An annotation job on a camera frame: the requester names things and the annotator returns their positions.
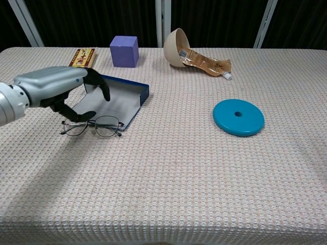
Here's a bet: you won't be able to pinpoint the grey metal frame post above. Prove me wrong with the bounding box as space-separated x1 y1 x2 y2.
253 0 278 49
7 0 45 47
155 0 172 48

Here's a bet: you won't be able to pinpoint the teal disc with hole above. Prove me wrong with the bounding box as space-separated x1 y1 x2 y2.
213 99 265 137

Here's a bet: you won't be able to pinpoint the beige bowl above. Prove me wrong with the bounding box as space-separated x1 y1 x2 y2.
163 28 191 68

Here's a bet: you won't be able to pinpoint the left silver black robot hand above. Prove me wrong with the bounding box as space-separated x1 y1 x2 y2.
13 66 111 123

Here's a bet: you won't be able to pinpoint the purple foam cube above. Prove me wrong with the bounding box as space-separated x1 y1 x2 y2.
109 35 140 68

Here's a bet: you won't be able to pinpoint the blue glasses case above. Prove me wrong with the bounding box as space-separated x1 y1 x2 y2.
73 74 150 132

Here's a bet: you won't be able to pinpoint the beige woven tablecloth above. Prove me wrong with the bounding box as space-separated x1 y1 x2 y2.
0 46 327 245

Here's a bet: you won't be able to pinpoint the black curtain panel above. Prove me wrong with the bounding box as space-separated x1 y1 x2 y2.
24 0 157 48
0 0 33 52
263 0 327 51
170 0 268 48

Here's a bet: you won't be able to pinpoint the black wire-rim eyeglasses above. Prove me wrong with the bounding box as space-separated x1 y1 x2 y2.
60 115 125 139

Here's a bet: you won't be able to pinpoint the red and yellow box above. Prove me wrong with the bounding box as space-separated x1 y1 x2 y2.
69 48 97 69

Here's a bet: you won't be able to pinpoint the golden brown snack pouch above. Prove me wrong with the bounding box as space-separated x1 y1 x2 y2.
178 44 233 81

